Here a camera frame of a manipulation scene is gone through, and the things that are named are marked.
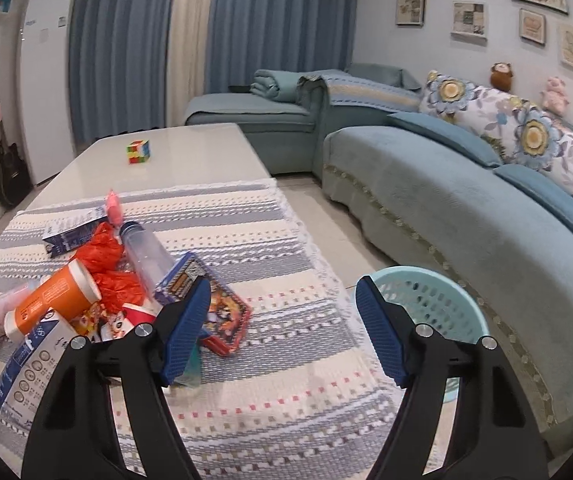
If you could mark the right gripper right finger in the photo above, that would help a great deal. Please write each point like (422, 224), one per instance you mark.
(494, 434)

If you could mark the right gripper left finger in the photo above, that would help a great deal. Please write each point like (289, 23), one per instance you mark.
(73, 434)

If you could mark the red white panda cup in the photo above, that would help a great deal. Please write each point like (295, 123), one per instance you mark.
(117, 325)

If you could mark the orange paper cup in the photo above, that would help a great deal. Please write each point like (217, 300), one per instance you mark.
(69, 292)

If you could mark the blue white paper box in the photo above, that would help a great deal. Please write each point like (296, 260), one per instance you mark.
(26, 375)

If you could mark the light blue plastic basket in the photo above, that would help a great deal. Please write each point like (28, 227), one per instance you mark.
(428, 298)

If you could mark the orange plastic bag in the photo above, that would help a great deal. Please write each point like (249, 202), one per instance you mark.
(101, 256)

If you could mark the clear plastic bottle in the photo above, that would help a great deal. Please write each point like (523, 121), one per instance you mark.
(148, 258)

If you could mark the striped woven table cloth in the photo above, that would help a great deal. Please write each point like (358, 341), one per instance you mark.
(303, 397)

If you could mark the blue white milk carton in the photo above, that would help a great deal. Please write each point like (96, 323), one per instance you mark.
(70, 233)

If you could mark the colourful snack box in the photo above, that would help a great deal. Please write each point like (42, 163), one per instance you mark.
(227, 316)

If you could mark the pink bottle cap piece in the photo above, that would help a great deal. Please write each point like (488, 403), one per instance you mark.
(114, 210)

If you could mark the teal curved sofa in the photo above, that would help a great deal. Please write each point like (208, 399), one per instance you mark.
(424, 204)

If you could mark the black acoustic guitar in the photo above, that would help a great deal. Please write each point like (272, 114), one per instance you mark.
(15, 181)

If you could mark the colourful puzzle cube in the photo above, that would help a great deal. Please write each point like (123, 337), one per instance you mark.
(138, 151)

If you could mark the floral long cushion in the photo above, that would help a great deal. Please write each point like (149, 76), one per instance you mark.
(520, 131)

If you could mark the white coffee table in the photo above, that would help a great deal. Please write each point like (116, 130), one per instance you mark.
(202, 154)

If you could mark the pink pig plush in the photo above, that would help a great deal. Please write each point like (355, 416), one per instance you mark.
(554, 96)

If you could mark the teal chaise sofa section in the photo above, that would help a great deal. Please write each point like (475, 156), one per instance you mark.
(288, 138)

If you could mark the brown monkey plush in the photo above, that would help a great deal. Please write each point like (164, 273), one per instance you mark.
(501, 76)

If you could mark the blue curtain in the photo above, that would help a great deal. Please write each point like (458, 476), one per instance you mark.
(136, 64)

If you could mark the folded teal blanket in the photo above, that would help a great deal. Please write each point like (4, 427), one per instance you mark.
(276, 85)

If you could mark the small framed picture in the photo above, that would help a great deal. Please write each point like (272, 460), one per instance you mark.
(533, 27)

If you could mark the patchwork framed picture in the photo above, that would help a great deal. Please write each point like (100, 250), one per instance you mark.
(469, 20)

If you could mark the white refrigerator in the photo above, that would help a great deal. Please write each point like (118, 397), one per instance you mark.
(42, 77)

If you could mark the framed picture left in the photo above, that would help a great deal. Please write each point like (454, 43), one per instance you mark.
(410, 12)

